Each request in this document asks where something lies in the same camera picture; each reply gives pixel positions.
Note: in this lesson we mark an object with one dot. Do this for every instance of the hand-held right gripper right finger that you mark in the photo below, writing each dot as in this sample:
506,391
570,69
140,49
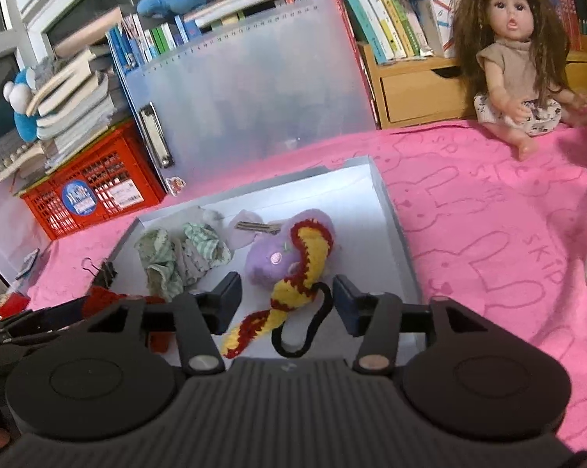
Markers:
344,302

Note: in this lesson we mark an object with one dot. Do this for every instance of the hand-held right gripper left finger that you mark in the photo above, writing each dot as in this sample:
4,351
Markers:
231,296

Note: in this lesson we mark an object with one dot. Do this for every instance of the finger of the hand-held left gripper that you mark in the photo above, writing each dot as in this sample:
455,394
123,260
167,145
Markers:
35,324

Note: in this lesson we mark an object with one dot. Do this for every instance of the yellow red crochet snake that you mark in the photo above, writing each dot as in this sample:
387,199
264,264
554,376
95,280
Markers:
298,278

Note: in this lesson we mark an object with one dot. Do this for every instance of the purple plush toy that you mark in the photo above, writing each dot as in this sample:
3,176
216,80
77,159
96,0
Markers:
269,258

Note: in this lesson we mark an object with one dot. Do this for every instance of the green checked cloth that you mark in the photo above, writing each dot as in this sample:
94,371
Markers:
205,246

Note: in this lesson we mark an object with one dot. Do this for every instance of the red crochet piece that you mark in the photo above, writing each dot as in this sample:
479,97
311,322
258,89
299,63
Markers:
103,297

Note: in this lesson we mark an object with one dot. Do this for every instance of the metal hair clip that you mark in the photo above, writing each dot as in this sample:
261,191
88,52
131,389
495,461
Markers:
254,226

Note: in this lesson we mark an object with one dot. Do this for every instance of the green floral cloth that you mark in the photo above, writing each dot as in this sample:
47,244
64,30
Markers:
157,253

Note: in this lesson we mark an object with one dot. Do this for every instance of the white shallow box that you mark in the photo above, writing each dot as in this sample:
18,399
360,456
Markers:
352,214

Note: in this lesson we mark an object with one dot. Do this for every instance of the red booklet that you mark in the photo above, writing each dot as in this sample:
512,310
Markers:
5,304

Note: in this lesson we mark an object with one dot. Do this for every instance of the pale lavender fabric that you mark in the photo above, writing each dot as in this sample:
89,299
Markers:
242,240

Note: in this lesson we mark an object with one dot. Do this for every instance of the small printed card box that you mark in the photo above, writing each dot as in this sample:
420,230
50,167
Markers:
29,262

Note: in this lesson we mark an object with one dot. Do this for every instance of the black binder clip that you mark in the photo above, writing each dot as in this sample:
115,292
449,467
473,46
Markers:
105,273

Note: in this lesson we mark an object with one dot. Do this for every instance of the small cartoon sticker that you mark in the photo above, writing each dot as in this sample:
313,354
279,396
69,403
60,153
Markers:
176,185

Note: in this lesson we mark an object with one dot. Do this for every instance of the pink rabbit print towel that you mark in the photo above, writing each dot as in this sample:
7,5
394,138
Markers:
469,253

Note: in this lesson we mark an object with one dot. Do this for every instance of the red plastic crate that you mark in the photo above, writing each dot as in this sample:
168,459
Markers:
103,165

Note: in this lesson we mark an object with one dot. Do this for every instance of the translucent clipboard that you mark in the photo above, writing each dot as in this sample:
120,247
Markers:
254,97

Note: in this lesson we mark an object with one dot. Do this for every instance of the blue white plush toy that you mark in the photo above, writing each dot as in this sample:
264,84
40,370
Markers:
22,117

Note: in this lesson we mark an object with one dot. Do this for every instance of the stack of books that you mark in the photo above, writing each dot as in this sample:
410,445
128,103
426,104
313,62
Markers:
69,107

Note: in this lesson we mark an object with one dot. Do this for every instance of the wooden drawer box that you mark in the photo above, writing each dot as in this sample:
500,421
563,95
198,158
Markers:
410,92

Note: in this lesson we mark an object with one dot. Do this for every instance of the row of slim booklets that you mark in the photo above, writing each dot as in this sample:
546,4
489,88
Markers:
137,44

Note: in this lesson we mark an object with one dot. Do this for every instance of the row of upright books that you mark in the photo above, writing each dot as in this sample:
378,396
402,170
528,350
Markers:
386,14

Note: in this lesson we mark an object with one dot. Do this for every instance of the long-haired doll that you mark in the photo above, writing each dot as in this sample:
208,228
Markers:
510,58

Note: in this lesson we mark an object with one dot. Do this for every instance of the white carton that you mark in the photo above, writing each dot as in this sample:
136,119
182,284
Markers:
437,22

